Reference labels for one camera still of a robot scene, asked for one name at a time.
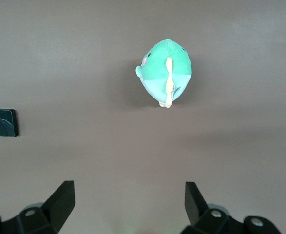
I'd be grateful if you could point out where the black phone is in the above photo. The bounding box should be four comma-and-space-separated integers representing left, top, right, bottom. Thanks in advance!
0, 108, 20, 137

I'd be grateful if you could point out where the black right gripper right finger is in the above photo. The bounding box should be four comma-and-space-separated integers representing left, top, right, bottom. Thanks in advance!
183, 181, 280, 234

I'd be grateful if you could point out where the green dinosaur plush toy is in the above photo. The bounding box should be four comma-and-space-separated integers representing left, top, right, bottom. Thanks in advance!
135, 38, 193, 109

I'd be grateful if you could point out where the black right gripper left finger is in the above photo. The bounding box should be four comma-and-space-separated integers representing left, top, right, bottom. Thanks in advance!
0, 180, 76, 234

